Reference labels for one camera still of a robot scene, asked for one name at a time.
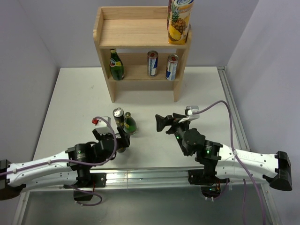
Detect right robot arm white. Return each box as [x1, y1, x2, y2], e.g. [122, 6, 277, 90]
[155, 113, 292, 191]

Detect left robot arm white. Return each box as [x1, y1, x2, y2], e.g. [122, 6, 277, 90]
[0, 127, 130, 201]

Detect black can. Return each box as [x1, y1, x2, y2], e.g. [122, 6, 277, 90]
[117, 147, 126, 153]
[112, 107, 125, 127]

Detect right side aluminium rail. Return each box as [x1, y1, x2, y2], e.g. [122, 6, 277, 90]
[217, 66, 251, 151]

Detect aluminium rail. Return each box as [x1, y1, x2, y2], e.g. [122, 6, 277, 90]
[21, 167, 268, 193]
[217, 66, 251, 151]

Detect green glass bottle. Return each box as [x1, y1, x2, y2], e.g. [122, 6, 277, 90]
[124, 112, 137, 135]
[109, 49, 125, 81]

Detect front aluminium rail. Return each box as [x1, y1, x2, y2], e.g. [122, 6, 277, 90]
[21, 167, 268, 193]

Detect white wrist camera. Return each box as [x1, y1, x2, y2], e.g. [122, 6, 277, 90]
[179, 105, 200, 123]
[92, 118, 111, 135]

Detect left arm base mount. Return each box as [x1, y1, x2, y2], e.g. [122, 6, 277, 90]
[70, 172, 106, 206]

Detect silver red-top can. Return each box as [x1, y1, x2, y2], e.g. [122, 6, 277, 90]
[147, 51, 158, 77]
[165, 54, 179, 81]

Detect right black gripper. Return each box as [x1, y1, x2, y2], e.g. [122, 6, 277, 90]
[155, 112, 193, 156]

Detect pineapple juice carton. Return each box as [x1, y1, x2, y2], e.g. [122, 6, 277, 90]
[167, 0, 194, 45]

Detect wooden two-tier shelf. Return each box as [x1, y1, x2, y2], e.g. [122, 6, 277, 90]
[93, 6, 192, 102]

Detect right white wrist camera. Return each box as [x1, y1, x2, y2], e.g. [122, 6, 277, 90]
[179, 105, 200, 123]

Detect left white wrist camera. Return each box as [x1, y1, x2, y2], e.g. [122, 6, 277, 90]
[92, 118, 111, 135]

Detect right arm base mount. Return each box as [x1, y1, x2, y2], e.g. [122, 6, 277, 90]
[188, 169, 230, 202]

